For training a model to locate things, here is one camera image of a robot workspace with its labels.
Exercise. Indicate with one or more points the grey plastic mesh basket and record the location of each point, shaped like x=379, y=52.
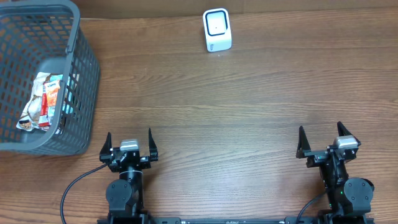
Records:
x=45, y=36

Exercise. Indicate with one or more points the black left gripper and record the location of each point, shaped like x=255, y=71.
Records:
x=128, y=160

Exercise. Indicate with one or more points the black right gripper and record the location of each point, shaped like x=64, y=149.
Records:
x=318, y=156

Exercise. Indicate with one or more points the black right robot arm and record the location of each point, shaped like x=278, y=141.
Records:
x=349, y=198

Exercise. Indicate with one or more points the red stick sachet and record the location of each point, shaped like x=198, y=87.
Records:
x=43, y=118

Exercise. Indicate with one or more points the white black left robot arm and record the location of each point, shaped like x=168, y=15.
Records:
x=125, y=195

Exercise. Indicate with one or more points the beige Pantree snack pouch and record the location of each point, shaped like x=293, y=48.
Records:
x=29, y=119

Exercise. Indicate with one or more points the teal wet wipes pack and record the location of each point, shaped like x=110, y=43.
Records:
x=68, y=97

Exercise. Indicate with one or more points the orange Kleenex tissue pack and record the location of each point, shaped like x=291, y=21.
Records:
x=51, y=89

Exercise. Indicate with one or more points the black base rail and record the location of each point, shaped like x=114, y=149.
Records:
x=176, y=220

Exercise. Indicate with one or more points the white barcode scanner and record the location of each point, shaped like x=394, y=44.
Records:
x=217, y=30

